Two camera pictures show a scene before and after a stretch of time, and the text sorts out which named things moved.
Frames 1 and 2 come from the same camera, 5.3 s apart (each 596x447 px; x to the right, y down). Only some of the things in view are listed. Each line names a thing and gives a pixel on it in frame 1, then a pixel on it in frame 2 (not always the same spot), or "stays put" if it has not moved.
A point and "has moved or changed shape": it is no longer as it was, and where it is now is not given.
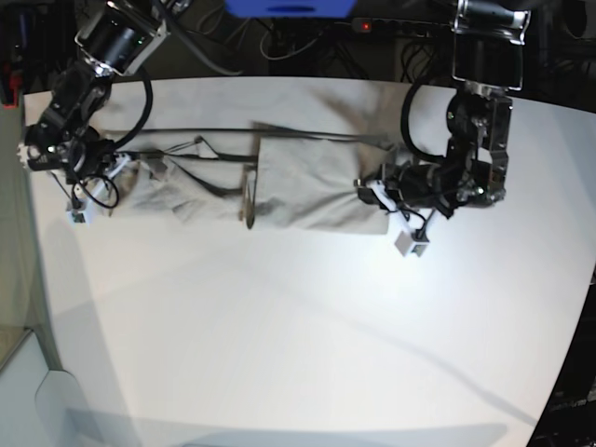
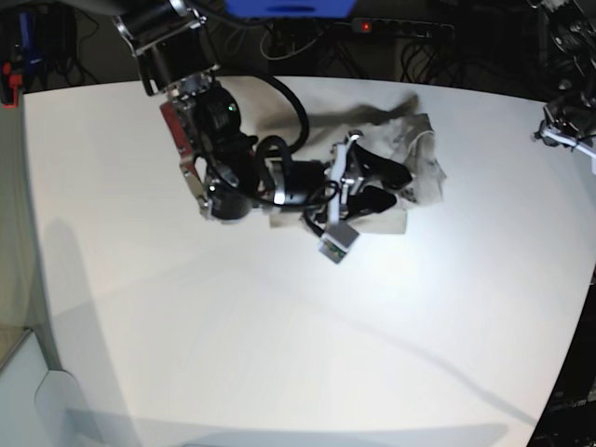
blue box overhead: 291,8 stays put
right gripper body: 413,184 -> 569,123
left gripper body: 91,167 -> 359,163
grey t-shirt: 257,176 has moved or changed shape
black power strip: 400,26 stays put
